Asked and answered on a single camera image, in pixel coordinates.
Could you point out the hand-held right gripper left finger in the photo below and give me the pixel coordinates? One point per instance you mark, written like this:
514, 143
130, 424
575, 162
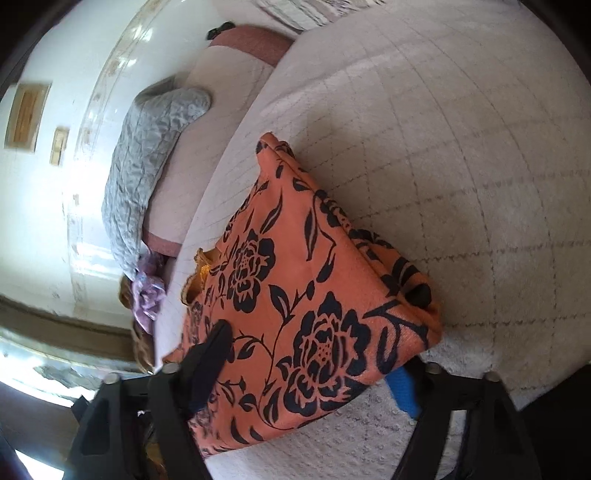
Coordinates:
207, 364

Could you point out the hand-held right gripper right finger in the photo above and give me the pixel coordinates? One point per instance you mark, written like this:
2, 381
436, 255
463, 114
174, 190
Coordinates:
406, 392

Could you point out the orange black floral blouse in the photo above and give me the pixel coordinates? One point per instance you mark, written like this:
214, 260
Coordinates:
323, 277

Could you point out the purple floral garment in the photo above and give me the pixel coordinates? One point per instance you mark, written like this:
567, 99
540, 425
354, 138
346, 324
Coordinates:
147, 300

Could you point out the leaded glass window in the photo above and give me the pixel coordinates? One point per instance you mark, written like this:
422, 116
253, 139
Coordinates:
46, 369

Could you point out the grey quilted blanket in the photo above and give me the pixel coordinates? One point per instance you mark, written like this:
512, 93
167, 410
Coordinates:
138, 175

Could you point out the white quilted bed cover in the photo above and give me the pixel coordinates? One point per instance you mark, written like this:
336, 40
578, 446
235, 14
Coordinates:
461, 161

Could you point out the pink bolster cushion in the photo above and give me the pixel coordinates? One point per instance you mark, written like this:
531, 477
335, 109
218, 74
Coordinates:
221, 92

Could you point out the small black object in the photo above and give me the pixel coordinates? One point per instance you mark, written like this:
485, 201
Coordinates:
219, 30

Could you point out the striped floral cushion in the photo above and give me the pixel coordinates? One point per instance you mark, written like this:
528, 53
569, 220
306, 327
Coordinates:
314, 11

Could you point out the small beige wall panel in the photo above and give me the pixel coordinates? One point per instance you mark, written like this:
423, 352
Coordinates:
59, 145

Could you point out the large beige wall panel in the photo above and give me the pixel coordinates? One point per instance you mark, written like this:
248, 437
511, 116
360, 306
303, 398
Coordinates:
27, 115

